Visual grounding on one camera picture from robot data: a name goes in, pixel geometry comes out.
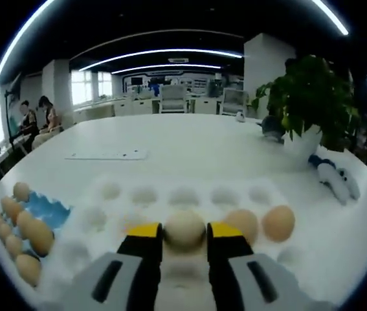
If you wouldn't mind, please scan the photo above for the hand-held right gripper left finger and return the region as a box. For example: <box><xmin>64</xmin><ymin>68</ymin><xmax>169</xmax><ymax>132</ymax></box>
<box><xmin>37</xmin><ymin>222</ymin><xmax>164</xmax><ymax>311</ymax></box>

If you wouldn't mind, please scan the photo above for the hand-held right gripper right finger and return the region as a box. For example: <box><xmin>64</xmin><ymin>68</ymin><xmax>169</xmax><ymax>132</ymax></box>
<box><xmin>206</xmin><ymin>222</ymin><xmax>333</xmax><ymax>311</ymax></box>

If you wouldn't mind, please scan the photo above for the single brown egg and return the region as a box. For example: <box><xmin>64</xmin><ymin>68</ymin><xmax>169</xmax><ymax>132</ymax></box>
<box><xmin>262</xmin><ymin>205</ymin><xmax>296</xmax><ymax>244</ymax></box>
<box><xmin>225</xmin><ymin>209</ymin><xmax>259</xmax><ymax>246</ymax></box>
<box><xmin>163</xmin><ymin>209</ymin><xmax>207</xmax><ymax>253</ymax></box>

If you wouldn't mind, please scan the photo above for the blue egg tray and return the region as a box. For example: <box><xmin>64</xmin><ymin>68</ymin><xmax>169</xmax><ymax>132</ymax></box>
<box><xmin>8</xmin><ymin>190</ymin><xmax>73</xmax><ymax>260</ymax></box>

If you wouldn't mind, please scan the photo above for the group of brown eggs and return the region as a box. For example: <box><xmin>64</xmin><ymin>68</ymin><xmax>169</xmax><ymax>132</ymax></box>
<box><xmin>0</xmin><ymin>181</ymin><xmax>55</xmax><ymax>288</ymax></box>

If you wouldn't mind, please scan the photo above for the white foam egg tray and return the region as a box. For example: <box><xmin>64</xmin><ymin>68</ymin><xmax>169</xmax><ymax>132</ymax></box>
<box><xmin>37</xmin><ymin>174</ymin><xmax>310</xmax><ymax>311</ymax></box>

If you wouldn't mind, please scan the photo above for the white paper strip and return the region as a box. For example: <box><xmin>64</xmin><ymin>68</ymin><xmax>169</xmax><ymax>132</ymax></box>
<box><xmin>65</xmin><ymin>148</ymin><xmax>149</xmax><ymax>161</ymax></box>

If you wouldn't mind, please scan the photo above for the white table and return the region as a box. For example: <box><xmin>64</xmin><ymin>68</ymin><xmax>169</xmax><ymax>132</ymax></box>
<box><xmin>0</xmin><ymin>113</ymin><xmax>367</xmax><ymax>311</ymax></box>

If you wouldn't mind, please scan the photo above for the blue and white plush toy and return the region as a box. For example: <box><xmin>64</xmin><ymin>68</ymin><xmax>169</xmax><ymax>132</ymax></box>
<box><xmin>308</xmin><ymin>154</ymin><xmax>362</xmax><ymax>205</ymax></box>

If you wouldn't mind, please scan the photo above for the grey plush toy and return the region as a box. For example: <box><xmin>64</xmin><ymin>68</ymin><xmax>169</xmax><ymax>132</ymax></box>
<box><xmin>256</xmin><ymin>115</ymin><xmax>287</xmax><ymax>143</ymax></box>

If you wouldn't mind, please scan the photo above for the row of white cabinets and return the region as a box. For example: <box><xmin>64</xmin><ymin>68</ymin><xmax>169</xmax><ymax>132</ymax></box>
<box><xmin>72</xmin><ymin>97</ymin><xmax>226</xmax><ymax>117</ymax></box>

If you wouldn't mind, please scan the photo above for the white office chair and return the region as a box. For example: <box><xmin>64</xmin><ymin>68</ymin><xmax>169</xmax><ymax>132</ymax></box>
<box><xmin>159</xmin><ymin>84</ymin><xmax>188</xmax><ymax>114</ymax></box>
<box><xmin>221</xmin><ymin>87</ymin><xmax>248</xmax><ymax>116</ymax></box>

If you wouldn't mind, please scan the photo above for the green plant in white pot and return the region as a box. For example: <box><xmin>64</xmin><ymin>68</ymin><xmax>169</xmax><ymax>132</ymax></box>
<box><xmin>250</xmin><ymin>54</ymin><xmax>362</xmax><ymax>169</ymax></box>

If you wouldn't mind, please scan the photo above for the ceiling light strip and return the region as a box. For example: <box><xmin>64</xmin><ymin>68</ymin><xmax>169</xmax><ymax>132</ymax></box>
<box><xmin>0</xmin><ymin>0</ymin><xmax>58</xmax><ymax>87</ymax></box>
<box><xmin>79</xmin><ymin>49</ymin><xmax>242</xmax><ymax>71</ymax></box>
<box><xmin>312</xmin><ymin>0</ymin><xmax>349</xmax><ymax>35</ymax></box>
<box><xmin>110</xmin><ymin>63</ymin><xmax>221</xmax><ymax>75</ymax></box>

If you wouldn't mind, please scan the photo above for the black metal stand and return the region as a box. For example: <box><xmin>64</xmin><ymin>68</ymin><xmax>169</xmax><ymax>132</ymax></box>
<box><xmin>4</xmin><ymin>90</ymin><xmax>28</xmax><ymax>156</ymax></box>

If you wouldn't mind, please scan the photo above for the blue-lit wall display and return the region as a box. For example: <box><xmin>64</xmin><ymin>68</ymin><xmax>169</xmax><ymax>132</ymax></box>
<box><xmin>121</xmin><ymin>71</ymin><xmax>223</xmax><ymax>95</ymax></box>

